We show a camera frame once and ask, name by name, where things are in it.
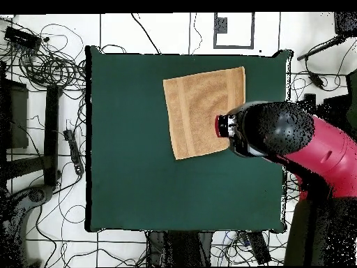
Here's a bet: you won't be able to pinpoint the black speckled box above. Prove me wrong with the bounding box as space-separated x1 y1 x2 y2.
333 11 357 36

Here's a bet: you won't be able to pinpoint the black electronics box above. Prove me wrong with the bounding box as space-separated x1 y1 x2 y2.
3 25 43 52

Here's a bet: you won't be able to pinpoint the black rectangular device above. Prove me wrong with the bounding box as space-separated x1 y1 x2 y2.
247 230 273 266

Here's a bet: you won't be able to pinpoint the yellow-orange terry towel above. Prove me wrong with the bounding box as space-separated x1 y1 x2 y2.
162 66 246 161

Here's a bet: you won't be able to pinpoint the black stand leg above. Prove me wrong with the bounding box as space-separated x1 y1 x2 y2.
43 84 61 187
303 93 317 108

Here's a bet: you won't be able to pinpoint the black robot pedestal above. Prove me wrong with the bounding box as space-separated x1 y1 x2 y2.
146 230 214 268

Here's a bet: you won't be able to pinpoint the grey rectangular frame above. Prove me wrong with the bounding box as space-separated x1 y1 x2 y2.
213 11 256 50

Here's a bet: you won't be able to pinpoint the grey chair base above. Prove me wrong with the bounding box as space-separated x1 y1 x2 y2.
0 184 54 268

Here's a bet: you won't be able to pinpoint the dark flat panel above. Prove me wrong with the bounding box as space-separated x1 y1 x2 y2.
320 94 351 124
0 78 29 150

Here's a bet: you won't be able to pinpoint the dark green fabric object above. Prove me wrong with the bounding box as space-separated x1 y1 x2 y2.
345 67 357 135

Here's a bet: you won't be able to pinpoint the dark green tablecloth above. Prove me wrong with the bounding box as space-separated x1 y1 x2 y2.
84 45 294 233

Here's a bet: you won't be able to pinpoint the black power strip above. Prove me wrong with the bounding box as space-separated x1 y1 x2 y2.
63 128 85 176

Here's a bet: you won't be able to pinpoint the black power adapter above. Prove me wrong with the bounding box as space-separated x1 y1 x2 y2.
307 70 326 90

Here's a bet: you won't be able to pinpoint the black tripod rod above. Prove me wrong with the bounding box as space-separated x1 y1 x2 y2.
296 34 348 61

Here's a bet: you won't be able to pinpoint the tangled black cables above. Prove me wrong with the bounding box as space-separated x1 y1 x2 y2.
0 16 87 93

